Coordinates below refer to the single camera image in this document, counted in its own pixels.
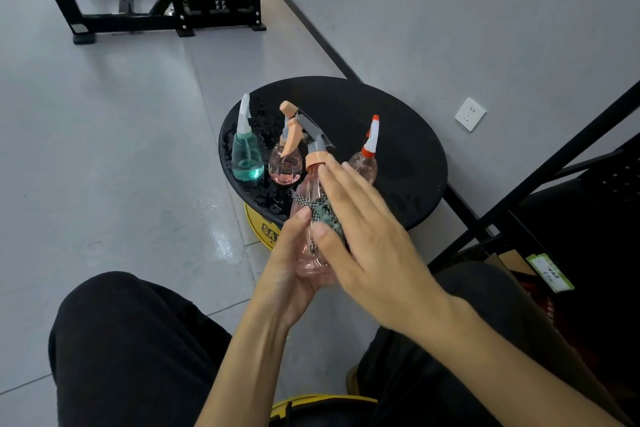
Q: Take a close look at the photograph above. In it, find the green cleaning cloth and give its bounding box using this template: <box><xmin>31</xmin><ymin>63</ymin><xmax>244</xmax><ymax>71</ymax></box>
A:
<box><xmin>291</xmin><ymin>189</ymin><xmax>347</xmax><ymax>255</ymax></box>

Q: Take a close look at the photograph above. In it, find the brown cardboard box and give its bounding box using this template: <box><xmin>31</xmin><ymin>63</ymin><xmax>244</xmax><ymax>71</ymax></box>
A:
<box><xmin>483</xmin><ymin>250</ymin><xmax>636</xmax><ymax>427</ymax></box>

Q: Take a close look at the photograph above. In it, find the black metal rack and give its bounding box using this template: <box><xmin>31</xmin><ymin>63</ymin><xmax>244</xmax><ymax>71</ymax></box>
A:
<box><xmin>429</xmin><ymin>81</ymin><xmax>640</xmax><ymax>402</ymax></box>

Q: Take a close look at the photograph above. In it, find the yellow barrel base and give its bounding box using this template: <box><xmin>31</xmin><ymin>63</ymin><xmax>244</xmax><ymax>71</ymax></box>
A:
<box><xmin>243</xmin><ymin>203</ymin><xmax>283</xmax><ymax>252</ymax></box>

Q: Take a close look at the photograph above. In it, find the green spray bottle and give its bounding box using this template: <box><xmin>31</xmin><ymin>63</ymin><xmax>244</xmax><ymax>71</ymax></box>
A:
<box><xmin>231</xmin><ymin>93</ymin><xmax>265</xmax><ymax>182</ymax></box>

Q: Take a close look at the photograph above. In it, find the person's right hand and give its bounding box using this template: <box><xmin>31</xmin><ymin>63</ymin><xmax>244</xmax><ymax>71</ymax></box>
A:
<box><xmin>309</xmin><ymin>153</ymin><xmax>473</xmax><ymax>338</ymax></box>

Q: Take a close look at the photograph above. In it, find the round black table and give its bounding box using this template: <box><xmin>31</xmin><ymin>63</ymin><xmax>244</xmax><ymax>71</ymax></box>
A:
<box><xmin>218</xmin><ymin>75</ymin><xmax>449</xmax><ymax>232</ymax></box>

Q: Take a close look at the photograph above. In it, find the pink spray bottle grey nozzle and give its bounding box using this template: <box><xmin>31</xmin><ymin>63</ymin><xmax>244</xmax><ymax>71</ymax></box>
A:
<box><xmin>268</xmin><ymin>113</ymin><xmax>304</xmax><ymax>186</ymax></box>
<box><xmin>279</xmin><ymin>100</ymin><xmax>346</xmax><ymax>288</ymax></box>

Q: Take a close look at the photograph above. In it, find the person's left hand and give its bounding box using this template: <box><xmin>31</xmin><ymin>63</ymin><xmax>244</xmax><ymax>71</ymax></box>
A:
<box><xmin>249</xmin><ymin>206</ymin><xmax>339</xmax><ymax>330</ymax></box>

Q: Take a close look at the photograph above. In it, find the person's left forearm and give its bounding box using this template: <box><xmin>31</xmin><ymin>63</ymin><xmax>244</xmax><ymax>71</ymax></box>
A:
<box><xmin>195</xmin><ymin>299</ymin><xmax>301</xmax><ymax>427</ymax></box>

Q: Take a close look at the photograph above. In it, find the yellow round stool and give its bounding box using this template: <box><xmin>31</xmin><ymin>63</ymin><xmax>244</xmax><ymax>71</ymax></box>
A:
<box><xmin>269</xmin><ymin>394</ymin><xmax>379</xmax><ymax>420</ymax></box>

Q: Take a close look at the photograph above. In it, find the white wall socket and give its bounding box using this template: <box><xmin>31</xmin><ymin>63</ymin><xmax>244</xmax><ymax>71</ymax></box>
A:
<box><xmin>454</xmin><ymin>97</ymin><xmax>487</xmax><ymax>133</ymax></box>

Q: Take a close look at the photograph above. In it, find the green white label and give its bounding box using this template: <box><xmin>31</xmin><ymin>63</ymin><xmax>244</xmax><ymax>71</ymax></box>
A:
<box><xmin>525</xmin><ymin>253</ymin><xmax>575</xmax><ymax>294</ymax></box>

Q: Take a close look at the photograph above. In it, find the pink bottle orange white nozzle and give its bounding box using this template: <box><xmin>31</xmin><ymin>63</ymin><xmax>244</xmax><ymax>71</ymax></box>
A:
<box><xmin>347</xmin><ymin>114</ymin><xmax>381</xmax><ymax>186</ymax></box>

